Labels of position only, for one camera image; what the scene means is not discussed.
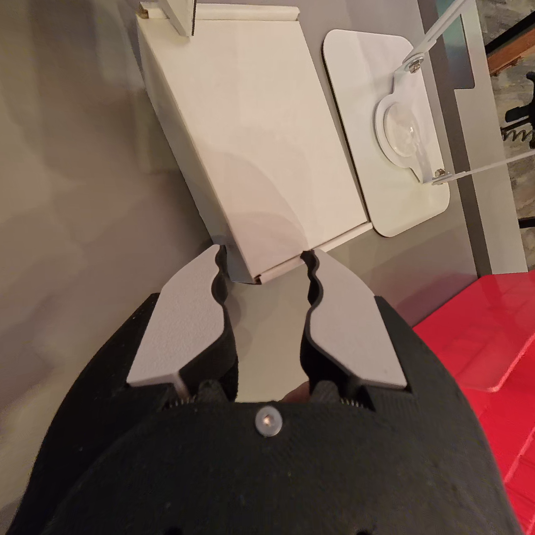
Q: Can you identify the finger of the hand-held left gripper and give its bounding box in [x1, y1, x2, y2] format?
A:
[139, 0, 198, 38]

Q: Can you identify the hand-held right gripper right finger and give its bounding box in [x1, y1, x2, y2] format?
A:
[299, 249, 408, 397]

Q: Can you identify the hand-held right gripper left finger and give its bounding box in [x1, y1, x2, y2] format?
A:
[125, 244, 238, 401]

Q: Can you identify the white cardboard box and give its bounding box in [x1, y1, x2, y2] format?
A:
[136, 3, 373, 287]

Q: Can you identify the red plastic container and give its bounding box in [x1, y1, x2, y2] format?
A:
[412, 271, 535, 535]

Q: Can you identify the clear plastic strip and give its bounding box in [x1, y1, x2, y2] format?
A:
[432, 150, 535, 185]
[402, 0, 478, 71]

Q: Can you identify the brown wooden furniture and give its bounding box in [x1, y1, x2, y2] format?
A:
[486, 35, 535, 77]

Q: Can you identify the white rounded base plate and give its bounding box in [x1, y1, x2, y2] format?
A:
[322, 28, 452, 239]

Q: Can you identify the clear suction cup bracket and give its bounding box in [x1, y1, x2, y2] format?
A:
[373, 53, 457, 187]

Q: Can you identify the black coiled cable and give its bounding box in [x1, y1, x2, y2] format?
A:
[499, 127, 535, 146]

